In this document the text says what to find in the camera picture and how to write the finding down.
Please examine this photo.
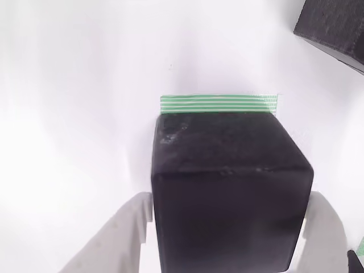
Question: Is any black cube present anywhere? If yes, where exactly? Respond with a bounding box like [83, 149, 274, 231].
[292, 0, 364, 75]
[150, 110, 315, 273]
[346, 249, 364, 273]

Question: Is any green striped square marker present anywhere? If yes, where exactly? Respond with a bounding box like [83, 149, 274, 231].
[159, 94, 279, 117]

